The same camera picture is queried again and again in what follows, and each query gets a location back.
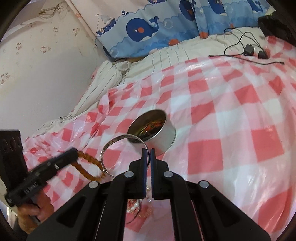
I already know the red white checkered plastic sheet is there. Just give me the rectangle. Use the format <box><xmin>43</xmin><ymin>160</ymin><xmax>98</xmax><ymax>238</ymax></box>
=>
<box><xmin>23</xmin><ymin>36</ymin><xmax>296</xmax><ymax>241</ymax></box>

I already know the silver metal bangle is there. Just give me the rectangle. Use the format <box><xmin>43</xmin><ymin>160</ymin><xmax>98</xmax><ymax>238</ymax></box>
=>
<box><xmin>100</xmin><ymin>134</ymin><xmax>148</xmax><ymax>179</ymax></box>

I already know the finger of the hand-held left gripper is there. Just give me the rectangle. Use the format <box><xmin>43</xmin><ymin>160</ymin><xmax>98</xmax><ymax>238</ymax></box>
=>
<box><xmin>30</xmin><ymin>148</ymin><xmax>78</xmax><ymax>180</ymax></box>

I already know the thin black rod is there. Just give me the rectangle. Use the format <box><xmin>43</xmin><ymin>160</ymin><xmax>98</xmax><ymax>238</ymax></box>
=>
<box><xmin>208</xmin><ymin>54</ymin><xmax>285</xmax><ymax>65</ymax></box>

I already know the round silver metal tin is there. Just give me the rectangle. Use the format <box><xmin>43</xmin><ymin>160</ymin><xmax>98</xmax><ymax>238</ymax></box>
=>
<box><xmin>126</xmin><ymin>109</ymin><xmax>177</xmax><ymax>156</ymax></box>

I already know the blue whale print pillow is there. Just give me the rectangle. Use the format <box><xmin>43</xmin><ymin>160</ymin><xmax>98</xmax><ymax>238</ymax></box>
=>
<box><xmin>194</xmin><ymin>0</ymin><xmax>271</xmax><ymax>39</ymax></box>
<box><xmin>95</xmin><ymin>0</ymin><xmax>200</xmax><ymax>59</ymax></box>

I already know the white coiled cord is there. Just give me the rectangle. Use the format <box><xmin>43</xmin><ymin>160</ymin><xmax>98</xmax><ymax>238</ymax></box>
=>
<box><xmin>38</xmin><ymin>2</ymin><xmax>65</xmax><ymax>17</ymax></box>

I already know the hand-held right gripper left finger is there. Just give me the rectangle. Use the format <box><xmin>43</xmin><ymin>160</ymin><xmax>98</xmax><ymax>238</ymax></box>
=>
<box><xmin>26</xmin><ymin>148</ymin><xmax>149</xmax><ymax>241</ymax></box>

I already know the dark panel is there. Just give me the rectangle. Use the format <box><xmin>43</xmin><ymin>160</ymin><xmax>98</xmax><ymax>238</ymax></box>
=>
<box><xmin>0</xmin><ymin>129</ymin><xmax>24</xmax><ymax>191</ymax></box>

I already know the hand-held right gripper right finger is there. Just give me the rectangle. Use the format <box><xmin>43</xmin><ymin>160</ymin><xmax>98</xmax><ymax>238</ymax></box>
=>
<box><xmin>150</xmin><ymin>148</ymin><xmax>271</xmax><ymax>241</ymax></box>

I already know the black jacket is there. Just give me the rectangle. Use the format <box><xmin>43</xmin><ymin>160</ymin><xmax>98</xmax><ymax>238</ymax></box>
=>
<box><xmin>257</xmin><ymin>10</ymin><xmax>296</xmax><ymax>38</ymax></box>

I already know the person's left hand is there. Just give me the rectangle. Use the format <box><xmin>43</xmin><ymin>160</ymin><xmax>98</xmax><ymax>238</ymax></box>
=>
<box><xmin>17</xmin><ymin>193</ymin><xmax>55</xmax><ymax>235</ymax></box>

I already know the black charger cable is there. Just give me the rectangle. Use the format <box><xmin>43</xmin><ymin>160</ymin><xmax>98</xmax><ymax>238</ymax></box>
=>
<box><xmin>223</xmin><ymin>28</ymin><xmax>267</xmax><ymax>56</ymax></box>

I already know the white striped bed sheet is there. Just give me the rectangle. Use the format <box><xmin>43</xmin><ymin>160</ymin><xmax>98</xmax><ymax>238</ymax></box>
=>
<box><xmin>32</xmin><ymin>26</ymin><xmax>267</xmax><ymax>138</ymax></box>

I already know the amber bead bracelet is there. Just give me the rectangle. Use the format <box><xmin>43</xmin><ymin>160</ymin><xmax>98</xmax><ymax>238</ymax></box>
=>
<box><xmin>71</xmin><ymin>150</ymin><xmax>107</xmax><ymax>181</ymax></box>

